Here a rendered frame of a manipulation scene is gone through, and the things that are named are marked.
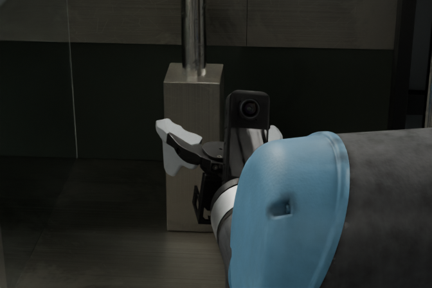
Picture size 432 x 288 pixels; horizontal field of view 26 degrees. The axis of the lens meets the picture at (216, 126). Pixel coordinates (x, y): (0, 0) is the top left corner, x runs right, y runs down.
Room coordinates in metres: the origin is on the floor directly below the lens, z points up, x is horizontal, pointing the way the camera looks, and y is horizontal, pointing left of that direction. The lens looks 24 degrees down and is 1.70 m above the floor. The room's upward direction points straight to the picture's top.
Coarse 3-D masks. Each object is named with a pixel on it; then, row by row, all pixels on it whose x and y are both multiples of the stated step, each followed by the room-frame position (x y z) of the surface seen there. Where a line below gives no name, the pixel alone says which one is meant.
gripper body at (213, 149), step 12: (204, 144) 0.96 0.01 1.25; (216, 144) 0.97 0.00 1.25; (204, 156) 0.94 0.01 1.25; (216, 156) 0.93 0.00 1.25; (204, 168) 0.94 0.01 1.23; (216, 168) 0.93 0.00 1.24; (204, 180) 0.92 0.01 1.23; (216, 180) 0.92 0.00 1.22; (204, 192) 0.92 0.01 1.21; (216, 192) 0.87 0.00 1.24; (204, 204) 0.92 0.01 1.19
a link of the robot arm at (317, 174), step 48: (288, 144) 0.51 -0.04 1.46; (336, 144) 0.50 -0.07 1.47; (384, 144) 0.51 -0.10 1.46; (240, 192) 0.53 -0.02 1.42; (288, 192) 0.47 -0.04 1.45; (336, 192) 0.47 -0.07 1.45; (384, 192) 0.47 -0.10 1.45; (240, 240) 0.51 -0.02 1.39; (288, 240) 0.45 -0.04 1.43; (336, 240) 0.45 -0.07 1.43; (384, 240) 0.46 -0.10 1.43
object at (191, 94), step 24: (192, 0) 1.39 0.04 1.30; (192, 24) 1.39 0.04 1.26; (192, 48) 1.39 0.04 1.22; (168, 72) 1.41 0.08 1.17; (192, 72) 1.39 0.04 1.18; (216, 72) 1.41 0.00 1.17; (168, 96) 1.37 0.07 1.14; (192, 96) 1.37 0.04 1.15; (216, 96) 1.36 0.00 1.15; (192, 120) 1.37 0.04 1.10; (216, 120) 1.36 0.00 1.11; (168, 192) 1.37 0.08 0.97; (192, 192) 1.37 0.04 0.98; (168, 216) 1.37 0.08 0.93; (192, 216) 1.37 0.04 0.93
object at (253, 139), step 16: (240, 96) 0.94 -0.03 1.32; (256, 96) 0.94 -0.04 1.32; (240, 112) 0.93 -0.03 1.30; (256, 112) 0.93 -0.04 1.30; (224, 128) 0.94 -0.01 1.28; (240, 128) 0.92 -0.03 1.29; (256, 128) 0.93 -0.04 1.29; (224, 144) 0.93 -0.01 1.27; (240, 144) 0.91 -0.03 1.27; (256, 144) 0.92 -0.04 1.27; (224, 160) 0.91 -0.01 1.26; (240, 160) 0.91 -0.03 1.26; (224, 176) 0.90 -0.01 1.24
